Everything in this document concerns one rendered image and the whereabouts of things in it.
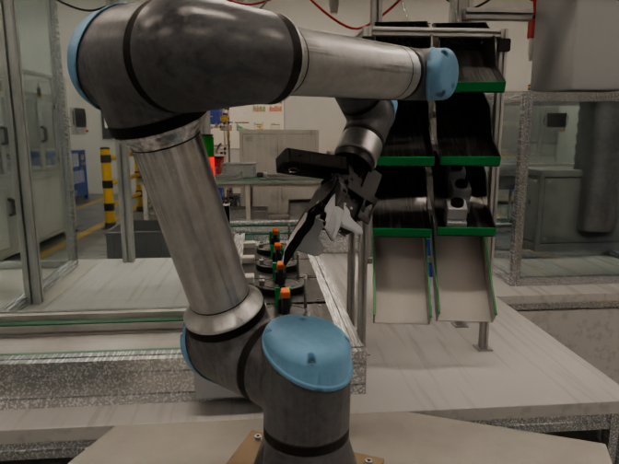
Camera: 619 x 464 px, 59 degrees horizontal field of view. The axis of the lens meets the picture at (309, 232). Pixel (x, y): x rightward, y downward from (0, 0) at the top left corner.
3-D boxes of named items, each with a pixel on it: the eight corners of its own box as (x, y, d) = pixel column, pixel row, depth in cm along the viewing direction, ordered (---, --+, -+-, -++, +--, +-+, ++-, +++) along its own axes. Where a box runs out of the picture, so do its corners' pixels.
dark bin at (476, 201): (495, 237, 125) (500, 210, 121) (437, 236, 126) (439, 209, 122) (473, 175, 148) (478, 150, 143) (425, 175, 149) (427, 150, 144)
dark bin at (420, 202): (430, 237, 124) (434, 211, 119) (372, 237, 125) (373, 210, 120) (419, 176, 146) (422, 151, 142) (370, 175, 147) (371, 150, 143)
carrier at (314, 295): (326, 308, 148) (326, 263, 146) (237, 311, 146) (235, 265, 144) (316, 283, 172) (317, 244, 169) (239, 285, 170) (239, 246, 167)
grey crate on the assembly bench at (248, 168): (254, 178, 664) (254, 163, 661) (221, 178, 663) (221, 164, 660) (256, 175, 694) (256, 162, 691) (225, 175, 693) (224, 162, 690)
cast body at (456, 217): (465, 234, 126) (469, 208, 121) (446, 233, 126) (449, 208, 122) (460, 213, 132) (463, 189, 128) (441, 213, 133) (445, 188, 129)
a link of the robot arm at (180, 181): (255, 424, 75) (110, 7, 50) (188, 388, 85) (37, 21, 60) (309, 369, 83) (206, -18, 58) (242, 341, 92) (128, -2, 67)
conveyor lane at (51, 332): (339, 381, 125) (340, 341, 123) (-48, 398, 118) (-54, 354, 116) (324, 335, 153) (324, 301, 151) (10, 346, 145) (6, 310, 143)
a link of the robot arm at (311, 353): (311, 460, 66) (313, 356, 63) (236, 419, 74) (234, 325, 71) (368, 419, 75) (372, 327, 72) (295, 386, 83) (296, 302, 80)
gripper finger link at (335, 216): (371, 242, 77) (365, 212, 85) (337, 220, 75) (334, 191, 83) (356, 257, 78) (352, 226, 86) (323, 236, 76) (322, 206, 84)
